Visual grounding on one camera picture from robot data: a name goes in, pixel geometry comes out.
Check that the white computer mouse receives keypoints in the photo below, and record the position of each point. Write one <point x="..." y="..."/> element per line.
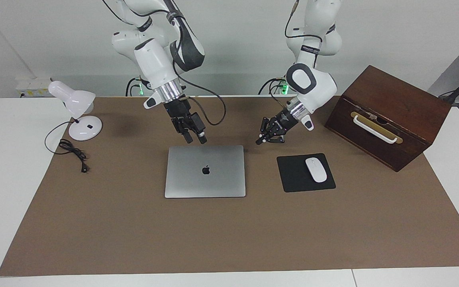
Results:
<point x="316" y="169"/>

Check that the white desk lamp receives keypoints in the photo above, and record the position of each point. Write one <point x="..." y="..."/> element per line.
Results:
<point x="76" y="99"/>

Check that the brown table mat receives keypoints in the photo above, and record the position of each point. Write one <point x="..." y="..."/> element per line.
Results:
<point x="229" y="239"/>

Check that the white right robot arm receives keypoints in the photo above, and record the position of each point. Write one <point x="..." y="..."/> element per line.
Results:
<point x="153" y="59"/>

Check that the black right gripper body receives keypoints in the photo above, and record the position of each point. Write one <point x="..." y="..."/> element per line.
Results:
<point x="183" y="115"/>

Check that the black mouse pad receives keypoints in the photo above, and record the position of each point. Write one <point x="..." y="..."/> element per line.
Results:
<point x="293" y="175"/>

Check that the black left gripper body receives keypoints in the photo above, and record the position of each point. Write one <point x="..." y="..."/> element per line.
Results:
<point x="285" y="121"/>

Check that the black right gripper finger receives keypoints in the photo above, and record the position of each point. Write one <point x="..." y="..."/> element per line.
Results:
<point x="188" y="137"/>
<point x="201" y="138"/>

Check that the white wall power strip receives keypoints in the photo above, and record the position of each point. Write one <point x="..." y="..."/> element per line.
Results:
<point x="34" y="88"/>

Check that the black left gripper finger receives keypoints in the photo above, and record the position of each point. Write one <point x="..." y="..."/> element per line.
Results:
<point x="278" y="138"/>
<point x="265" y="129"/>

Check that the silver apple laptop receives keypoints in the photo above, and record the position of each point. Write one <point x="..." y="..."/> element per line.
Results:
<point x="205" y="183"/>

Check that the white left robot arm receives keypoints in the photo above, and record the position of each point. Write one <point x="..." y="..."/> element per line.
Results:
<point x="313" y="83"/>

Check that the dark wooden box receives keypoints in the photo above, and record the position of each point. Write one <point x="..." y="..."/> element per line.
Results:
<point x="412" y="111"/>

